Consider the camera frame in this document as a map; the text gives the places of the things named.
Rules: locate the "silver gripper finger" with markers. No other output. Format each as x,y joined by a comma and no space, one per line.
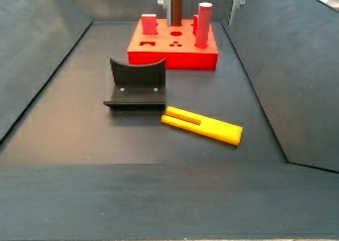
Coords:
165,5
236,5

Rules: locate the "yellow two-pronged square-circle object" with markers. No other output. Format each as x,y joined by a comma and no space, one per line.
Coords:
203,125

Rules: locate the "red fixture block with holes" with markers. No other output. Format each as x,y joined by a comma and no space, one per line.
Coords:
172,45

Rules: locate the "black curved regrasp stand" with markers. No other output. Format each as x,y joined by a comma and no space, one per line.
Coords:
139,85

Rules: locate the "dark brown cylinder peg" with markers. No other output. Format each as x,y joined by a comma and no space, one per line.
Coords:
176,12

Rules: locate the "red star-shaped peg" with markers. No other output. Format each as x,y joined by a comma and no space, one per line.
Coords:
195,21

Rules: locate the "tall pink cylinder peg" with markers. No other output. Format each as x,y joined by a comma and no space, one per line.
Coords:
203,24

